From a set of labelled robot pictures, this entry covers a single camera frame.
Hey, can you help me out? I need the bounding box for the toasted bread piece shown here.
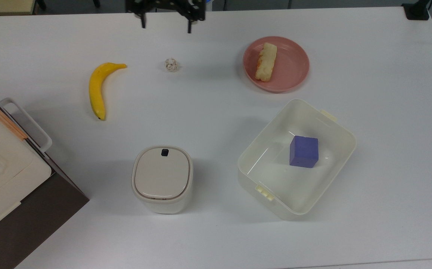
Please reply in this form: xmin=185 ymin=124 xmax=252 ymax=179
xmin=255 ymin=42 xmax=278 ymax=82

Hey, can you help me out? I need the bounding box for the pink plate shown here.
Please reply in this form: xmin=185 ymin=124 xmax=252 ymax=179
xmin=243 ymin=36 xmax=310 ymax=93

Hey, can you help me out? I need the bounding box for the purple cube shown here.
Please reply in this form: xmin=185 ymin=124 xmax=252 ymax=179
xmin=289 ymin=135 xmax=319 ymax=168

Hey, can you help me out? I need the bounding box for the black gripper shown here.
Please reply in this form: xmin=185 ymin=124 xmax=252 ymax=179
xmin=125 ymin=0 xmax=206 ymax=34

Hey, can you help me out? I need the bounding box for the white open plastic bin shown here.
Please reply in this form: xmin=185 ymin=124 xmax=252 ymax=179
xmin=237 ymin=98 xmax=357 ymax=220

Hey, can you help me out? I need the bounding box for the black stand base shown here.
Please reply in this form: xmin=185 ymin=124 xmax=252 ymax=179
xmin=402 ymin=0 xmax=431 ymax=21

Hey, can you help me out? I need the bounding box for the copper strip door handle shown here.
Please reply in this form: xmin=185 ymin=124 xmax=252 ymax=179
xmin=0 ymin=107 xmax=28 ymax=140

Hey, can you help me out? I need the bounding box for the cream lidded trash can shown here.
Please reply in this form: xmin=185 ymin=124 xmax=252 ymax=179
xmin=131 ymin=145 xmax=194 ymax=214

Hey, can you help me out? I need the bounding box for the white drawer handle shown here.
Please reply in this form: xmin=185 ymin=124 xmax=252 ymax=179
xmin=0 ymin=98 xmax=53 ymax=153

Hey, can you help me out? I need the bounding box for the yellow banana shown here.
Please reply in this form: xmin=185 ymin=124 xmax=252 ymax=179
xmin=89 ymin=62 xmax=127 ymax=121

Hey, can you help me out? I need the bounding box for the dark brown drawer box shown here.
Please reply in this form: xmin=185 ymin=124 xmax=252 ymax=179
xmin=0 ymin=83 xmax=90 ymax=269

